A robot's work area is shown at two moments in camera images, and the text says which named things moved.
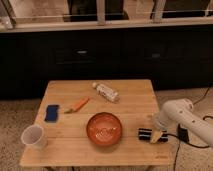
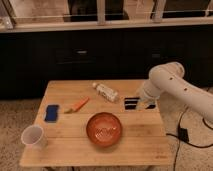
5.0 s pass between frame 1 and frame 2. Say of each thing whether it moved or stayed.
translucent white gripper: moved
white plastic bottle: stayed
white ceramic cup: stayed
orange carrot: stayed
